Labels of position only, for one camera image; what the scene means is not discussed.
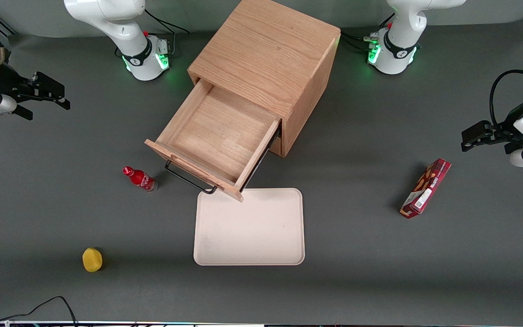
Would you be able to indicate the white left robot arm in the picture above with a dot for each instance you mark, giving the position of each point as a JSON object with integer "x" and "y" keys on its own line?
{"x": 402, "y": 41}

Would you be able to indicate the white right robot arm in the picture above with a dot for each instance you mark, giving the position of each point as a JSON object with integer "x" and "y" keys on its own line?
{"x": 116, "y": 27}

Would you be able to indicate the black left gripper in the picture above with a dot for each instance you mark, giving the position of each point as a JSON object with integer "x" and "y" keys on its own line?
{"x": 509, "y": 126}

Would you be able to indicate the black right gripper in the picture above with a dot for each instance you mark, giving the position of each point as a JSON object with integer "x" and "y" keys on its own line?
{"x": 2, "y": 82}

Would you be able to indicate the beige plastic tray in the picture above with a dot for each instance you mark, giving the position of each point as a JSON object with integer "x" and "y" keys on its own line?
{"x": 248, "y": 227}

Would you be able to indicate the red soda bottle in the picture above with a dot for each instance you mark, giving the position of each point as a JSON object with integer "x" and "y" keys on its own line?
{"x": 141, "y": 179}

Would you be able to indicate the yellow round fruit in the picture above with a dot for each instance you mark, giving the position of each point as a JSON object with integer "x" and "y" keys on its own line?
{"x": 92, "y": 260}

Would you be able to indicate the red tartan cookie box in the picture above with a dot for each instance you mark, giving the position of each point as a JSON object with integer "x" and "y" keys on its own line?
{"x": 425, "y": 188}

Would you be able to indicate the wooden drawer cabinet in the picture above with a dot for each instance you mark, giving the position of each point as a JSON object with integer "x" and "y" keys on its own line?
{"x": 266, "y": 50}

